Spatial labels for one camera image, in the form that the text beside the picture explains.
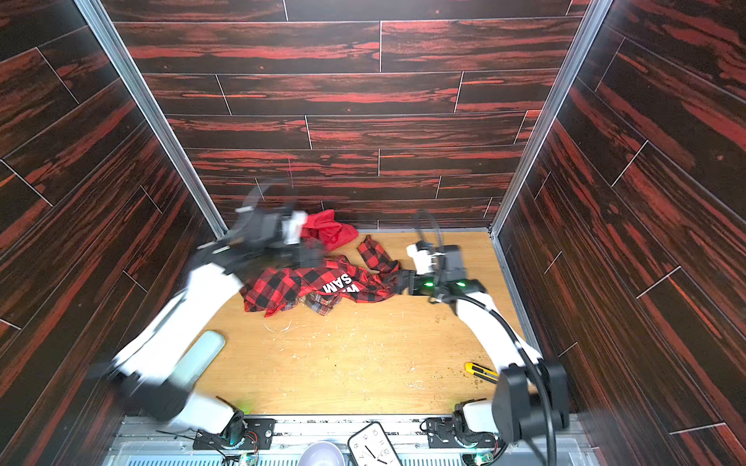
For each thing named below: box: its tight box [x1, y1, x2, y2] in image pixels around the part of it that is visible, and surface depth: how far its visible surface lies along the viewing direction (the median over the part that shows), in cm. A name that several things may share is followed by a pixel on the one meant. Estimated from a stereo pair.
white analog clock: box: [347, 421, 405, 466], surface depth 71 cm
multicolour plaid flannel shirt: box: [284, 291, 343, 316], surface depth 98 cm
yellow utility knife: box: [464, 362, 500, 384], surface depth 84 cm
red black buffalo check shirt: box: [239, 235, 402, 318], surface depth 95 cm
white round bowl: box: [297, 440, 345, 466], surface depth 69 cm
